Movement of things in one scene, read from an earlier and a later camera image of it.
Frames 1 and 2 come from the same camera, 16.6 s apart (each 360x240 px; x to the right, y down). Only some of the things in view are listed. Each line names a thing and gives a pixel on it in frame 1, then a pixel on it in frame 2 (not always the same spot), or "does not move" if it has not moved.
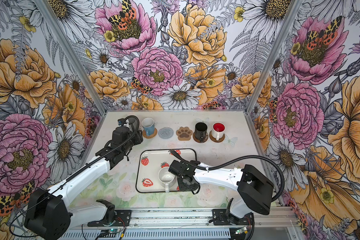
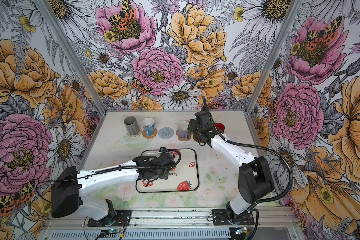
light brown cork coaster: x=151 y=136 does not move
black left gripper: x=138 y=137 → x=164 y=175
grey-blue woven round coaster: x=166 y=133 does not move
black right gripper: x=182 y=188 → x=192 y=125
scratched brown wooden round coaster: x=205 y=139 does not move
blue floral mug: x=148 y=124 does not move
